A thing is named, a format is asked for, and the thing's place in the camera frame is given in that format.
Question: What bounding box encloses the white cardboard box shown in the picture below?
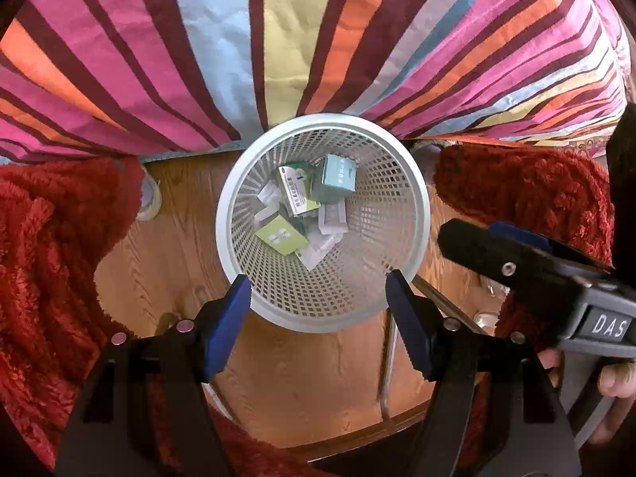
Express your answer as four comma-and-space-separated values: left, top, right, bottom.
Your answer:
318, 198, 349, 236

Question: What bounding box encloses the white paper bag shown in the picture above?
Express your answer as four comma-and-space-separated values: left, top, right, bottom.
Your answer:
294, 229, 343, 271

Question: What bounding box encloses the person's right hand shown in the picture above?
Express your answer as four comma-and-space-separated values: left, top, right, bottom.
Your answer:
538, 349, 636, 445

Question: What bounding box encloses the white pink-print bag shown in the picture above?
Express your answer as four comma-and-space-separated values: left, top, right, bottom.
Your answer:
254, 180, 281, 229

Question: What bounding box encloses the striped colourful bed sheet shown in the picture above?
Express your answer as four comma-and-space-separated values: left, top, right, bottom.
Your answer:
1, 0, 630, 163

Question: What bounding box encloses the lime green DHC box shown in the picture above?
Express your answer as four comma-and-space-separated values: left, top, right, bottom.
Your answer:
256, 213, 309, 255

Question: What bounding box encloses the teal small box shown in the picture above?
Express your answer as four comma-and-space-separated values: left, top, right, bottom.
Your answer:
312, 154, 357, 205

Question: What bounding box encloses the red shaggy rug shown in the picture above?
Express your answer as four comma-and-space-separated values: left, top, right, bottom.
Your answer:
1, 144, 615, 469

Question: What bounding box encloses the green white box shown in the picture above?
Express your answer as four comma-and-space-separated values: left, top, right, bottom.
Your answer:
276, 161, 320, 217

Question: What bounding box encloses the white mesh trash basket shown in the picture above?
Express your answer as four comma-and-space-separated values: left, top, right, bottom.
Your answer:
215, 113, 430, 333

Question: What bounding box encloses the clear tape roll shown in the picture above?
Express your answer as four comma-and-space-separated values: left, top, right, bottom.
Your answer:
137, 168, 163, 222

